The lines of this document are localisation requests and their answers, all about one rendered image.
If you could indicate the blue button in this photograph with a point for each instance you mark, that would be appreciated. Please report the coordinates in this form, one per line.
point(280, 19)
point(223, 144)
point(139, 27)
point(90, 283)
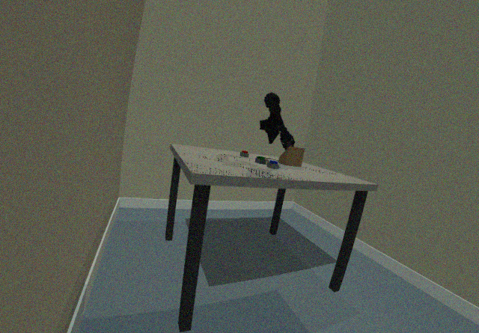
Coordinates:
point(273, 164)

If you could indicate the green button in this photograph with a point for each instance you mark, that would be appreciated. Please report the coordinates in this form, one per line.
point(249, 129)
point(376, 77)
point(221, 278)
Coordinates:
point(260, 160)

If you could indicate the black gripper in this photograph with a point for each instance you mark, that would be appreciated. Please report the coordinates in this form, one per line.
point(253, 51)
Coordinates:
point(273, 131)

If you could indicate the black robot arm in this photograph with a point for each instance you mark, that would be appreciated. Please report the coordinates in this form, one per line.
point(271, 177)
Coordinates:
point(272, 102)

